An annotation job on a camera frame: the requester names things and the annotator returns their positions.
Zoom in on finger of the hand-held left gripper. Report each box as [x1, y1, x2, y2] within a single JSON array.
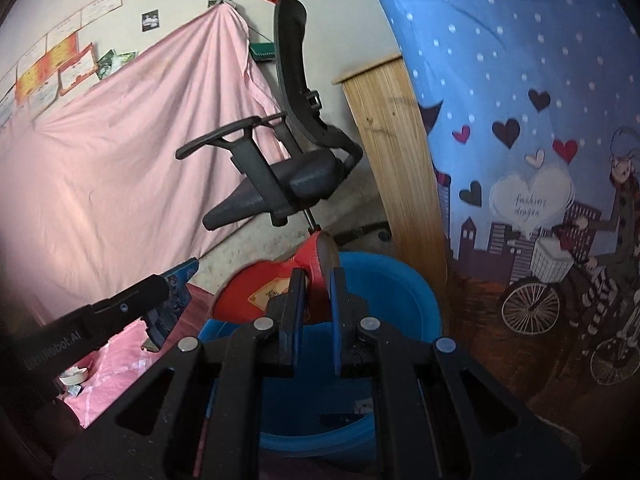
[[162, 257, 201, 287], [142, 284, 193, 350]]

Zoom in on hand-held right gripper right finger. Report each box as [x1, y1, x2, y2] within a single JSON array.
[[327, 266, 583, 480]]

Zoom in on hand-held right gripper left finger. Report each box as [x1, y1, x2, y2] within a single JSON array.
[[52, 267, 308, 480]]

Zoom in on red shoe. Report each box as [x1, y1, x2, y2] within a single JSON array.
[[209, 230, 342, 328]]

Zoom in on blue plastic basin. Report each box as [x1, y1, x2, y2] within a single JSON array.
[[197, 251, 442, 453]]

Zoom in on small white cup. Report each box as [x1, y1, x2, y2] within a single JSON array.
[[59, 367, 90, 387]]

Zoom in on pink checked cloth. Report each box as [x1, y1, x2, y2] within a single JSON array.
[[57, 285, 211, 428]]

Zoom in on black office chair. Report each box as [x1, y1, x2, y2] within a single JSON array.
[[175, 0, 393, 243]]

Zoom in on pink hanging sheet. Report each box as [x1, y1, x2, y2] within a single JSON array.
[[0, 2, 286, 326]]

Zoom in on wooden cabinet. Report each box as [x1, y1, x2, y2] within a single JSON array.
[[331, 52, 448, 286]]

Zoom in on blue printed curtain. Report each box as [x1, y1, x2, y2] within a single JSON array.
[[357, 0, 640, 480]]

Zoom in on green wall photos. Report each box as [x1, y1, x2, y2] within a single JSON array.
[[96, 50, 138, 80]]

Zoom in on row of wall certificates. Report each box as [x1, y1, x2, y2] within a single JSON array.
[[0, 0, 123, 128]]

